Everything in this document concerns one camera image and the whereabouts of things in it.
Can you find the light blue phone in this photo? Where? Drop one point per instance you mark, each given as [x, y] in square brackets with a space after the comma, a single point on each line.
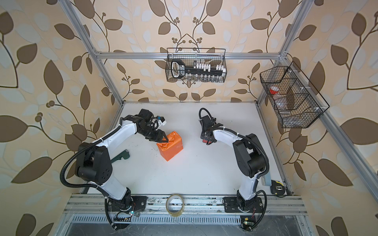
[266, 180]

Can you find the side black wire basket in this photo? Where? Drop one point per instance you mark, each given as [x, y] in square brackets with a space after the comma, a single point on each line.
[298, 104]

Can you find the clear tape roll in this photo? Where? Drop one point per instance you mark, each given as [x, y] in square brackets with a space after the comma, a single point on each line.
[175, 205]

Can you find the back black wire basket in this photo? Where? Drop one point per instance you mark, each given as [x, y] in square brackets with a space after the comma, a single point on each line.
[213, 56]

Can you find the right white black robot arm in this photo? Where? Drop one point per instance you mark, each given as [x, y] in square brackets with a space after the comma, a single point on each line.
[251, 160]

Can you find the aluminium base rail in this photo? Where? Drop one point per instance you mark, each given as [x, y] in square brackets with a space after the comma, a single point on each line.
[217, 204]

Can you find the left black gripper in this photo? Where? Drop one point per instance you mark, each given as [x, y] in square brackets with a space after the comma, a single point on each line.
[159, 136]

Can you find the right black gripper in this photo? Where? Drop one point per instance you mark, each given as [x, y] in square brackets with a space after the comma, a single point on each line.
[203, 134]

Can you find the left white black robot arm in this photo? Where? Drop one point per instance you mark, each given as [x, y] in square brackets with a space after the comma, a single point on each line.
[93, 163]

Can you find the black socket set rail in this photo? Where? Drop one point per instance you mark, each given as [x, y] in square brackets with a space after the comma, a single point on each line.
[179, 69]

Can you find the green utility knife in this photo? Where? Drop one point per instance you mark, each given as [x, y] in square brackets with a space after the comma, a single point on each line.
[124, 155]

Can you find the yellow orange wrapping paper sheet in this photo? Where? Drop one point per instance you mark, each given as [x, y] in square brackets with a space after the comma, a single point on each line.
[172, 148]

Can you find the black yellow tape measure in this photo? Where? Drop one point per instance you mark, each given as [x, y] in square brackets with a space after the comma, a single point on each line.
[277, 189]

